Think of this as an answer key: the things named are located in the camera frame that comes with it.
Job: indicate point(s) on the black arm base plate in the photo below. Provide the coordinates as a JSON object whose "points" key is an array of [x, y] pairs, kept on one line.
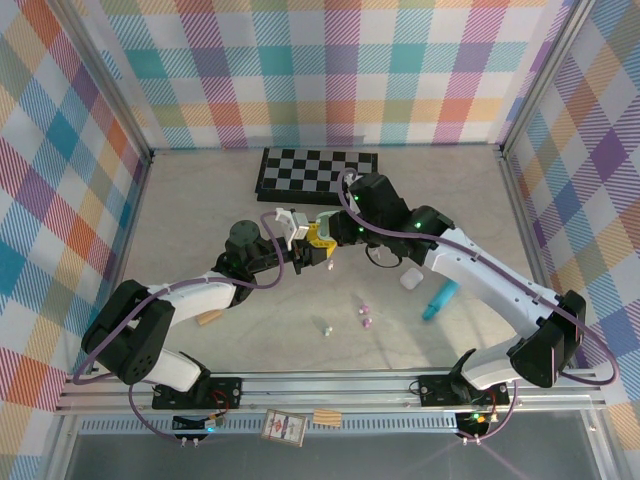
{"points": [[225, 392], [435, 390]]}

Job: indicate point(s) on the black silver folding chessboard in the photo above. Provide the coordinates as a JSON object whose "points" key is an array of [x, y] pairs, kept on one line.
{"points": [[310, 170]]}

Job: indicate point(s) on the turquoise plastic tube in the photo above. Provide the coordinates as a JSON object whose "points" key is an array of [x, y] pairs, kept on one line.
{"points": [[439, 302]]}

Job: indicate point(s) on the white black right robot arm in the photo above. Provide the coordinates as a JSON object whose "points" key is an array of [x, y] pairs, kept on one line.
{"points": [[480, 270]]}

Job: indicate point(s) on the aluminium frame post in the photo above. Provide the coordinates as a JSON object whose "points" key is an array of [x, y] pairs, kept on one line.
{"points": [[547, 75], [111, 82]]}

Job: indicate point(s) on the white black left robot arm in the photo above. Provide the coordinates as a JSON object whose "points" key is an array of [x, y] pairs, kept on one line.
{"points": [[200, 295]]}

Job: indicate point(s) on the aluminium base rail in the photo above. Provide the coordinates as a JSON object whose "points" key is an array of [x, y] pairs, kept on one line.
{"points": [[325, 387]]}

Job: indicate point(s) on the playing card box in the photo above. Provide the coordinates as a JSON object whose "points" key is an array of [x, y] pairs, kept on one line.
{"points": [[284, 426]]}

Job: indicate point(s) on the aluminium frame side rail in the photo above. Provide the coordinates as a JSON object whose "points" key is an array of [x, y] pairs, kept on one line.
{"points": [[525, 220]]}

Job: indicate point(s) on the small wooden block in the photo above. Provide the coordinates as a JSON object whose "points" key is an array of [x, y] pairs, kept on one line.
{"points": [[210, 318], [326, 417]]}

